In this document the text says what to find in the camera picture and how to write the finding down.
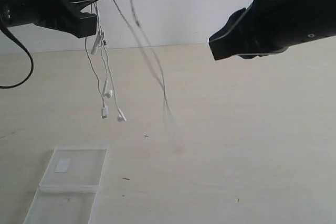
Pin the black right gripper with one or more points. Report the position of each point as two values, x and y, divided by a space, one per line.
272 26

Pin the white wired earphones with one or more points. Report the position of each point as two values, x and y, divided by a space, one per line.
106 88

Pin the white label in case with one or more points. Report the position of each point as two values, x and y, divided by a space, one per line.
62 165

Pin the clear plastic case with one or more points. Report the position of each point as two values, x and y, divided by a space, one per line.
70 197

